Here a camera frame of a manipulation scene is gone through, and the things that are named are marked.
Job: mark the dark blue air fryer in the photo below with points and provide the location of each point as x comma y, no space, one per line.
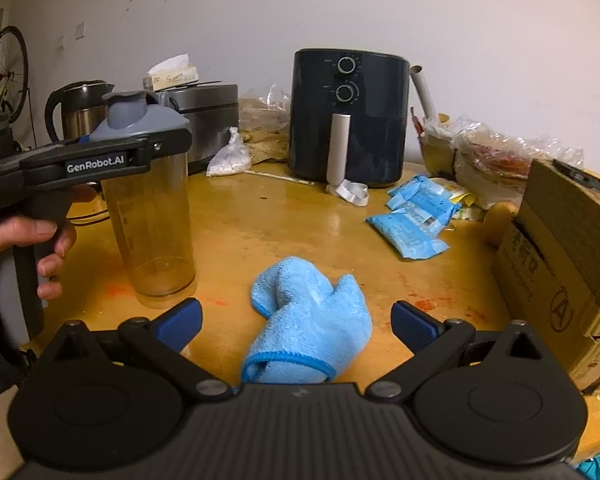
370,125

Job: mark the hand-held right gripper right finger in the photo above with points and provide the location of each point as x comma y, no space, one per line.
415,325

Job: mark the cardboard box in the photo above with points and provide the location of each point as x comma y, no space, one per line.
555,270

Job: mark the yellow fruit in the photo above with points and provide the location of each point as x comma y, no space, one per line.
500,222

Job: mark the white tube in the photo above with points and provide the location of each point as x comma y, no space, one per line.
425,95

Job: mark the blue snack packet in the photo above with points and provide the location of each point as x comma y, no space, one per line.
410,237
430,210
420,187

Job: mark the light blue microfibre cloth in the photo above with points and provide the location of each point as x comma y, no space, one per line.
310,320

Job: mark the bicycle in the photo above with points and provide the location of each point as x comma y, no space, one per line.
5,80

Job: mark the clear plastic bag with food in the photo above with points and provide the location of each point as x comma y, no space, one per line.
510,155

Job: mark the silver rice cooker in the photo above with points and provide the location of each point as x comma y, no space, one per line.
210,120

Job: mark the steel electric kettle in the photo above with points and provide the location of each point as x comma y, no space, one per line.
80,110

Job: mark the clear shaker bottle grey lid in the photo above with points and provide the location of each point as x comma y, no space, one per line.
150,240

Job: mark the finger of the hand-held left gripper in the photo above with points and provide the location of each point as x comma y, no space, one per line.
172,149

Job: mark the plastic bag with brown contents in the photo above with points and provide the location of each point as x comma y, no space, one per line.
265,135

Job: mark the tissue box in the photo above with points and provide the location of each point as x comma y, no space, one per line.
172,77

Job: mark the yellow packet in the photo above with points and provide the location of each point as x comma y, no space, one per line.
465,200

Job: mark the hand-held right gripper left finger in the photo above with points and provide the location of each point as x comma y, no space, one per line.
177,322

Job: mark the small bag of white grains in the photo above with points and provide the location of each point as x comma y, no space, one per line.
227,160

